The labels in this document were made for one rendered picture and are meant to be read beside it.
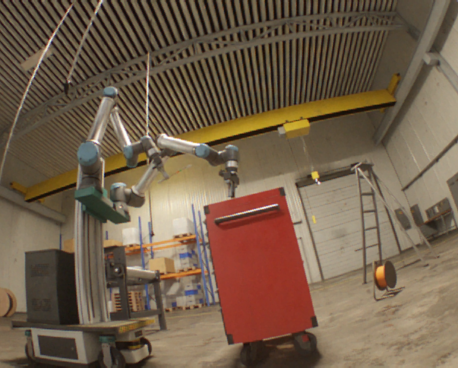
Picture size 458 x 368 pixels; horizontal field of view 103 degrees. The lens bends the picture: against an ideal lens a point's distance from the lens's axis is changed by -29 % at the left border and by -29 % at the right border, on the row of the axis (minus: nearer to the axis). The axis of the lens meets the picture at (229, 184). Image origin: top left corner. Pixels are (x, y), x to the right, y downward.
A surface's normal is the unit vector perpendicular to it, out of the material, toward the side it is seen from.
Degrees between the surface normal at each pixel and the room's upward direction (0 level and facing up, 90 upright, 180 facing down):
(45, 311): 90
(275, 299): 90
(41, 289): 90
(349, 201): 90
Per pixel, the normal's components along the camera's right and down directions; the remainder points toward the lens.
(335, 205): -0.18, -0.38
